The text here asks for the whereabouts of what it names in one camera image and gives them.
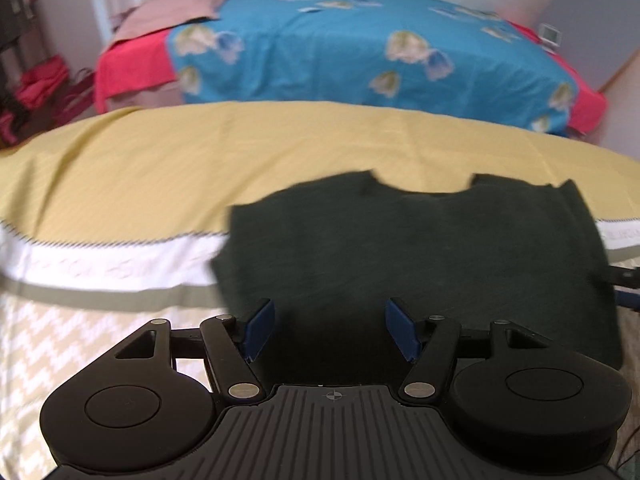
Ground small white desk clock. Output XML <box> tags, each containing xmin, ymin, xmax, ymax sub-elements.
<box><xmin>539</xmin><ymin>23</ymin><xmax>564</xmax><ymax>50</ymax></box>

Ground dark green sweater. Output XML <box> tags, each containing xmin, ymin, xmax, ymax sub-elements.
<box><xmin>209</xmin><ymin>171</ymin><xmax>624</xmax><ymax>378</ymax></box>

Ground blue floral quilt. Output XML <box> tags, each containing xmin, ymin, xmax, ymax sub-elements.
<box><xmin>165</xmin><ymin>0</ymin><xmax>584</xmax><ymax>137</ymax></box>

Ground grey wall panel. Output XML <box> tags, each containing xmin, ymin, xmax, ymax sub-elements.
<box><xmin>542</xmin><ymin>0</ymin><xmax>640</xmax><ymax>92</ymax></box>

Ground yellow and white patterned bedspread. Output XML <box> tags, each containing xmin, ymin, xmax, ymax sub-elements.
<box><xmin>0</xmin><ymin>101</ymin><xmax>640</xmax><ymax>476</ymax></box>

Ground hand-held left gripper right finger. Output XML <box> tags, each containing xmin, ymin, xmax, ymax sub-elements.
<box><xmin>384</xmin><ymin>297</ymin><xmax>547</xmax><ymax>406</ymax></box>

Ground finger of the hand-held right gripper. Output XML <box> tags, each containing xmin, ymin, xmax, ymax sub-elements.
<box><xmin>592</xmin><ymin>263</ymin><xmax>640</xmax><ymax>312</ymax></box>

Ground pink cloth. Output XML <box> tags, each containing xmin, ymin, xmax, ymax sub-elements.
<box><xmin>111</xmin><ymin>0</ymin><xmax>235</xmax><ymax>45</ymax></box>

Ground red bags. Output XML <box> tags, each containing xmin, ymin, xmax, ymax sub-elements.
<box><xmin>0</xmin><ymin>56</ymin><xmax>97</xmax><ymax>142</ymax></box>

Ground red bed sheet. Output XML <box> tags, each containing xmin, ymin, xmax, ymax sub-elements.
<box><xmin>94</xmin><ymin>19</ymin><xmax>609</xmax><ymax>137</ymax></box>

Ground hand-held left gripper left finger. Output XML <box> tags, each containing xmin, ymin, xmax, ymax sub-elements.
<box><xmin>115</xmin><ymin>298</ymin><xmax>277</xmax><ymax>405</ymax></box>

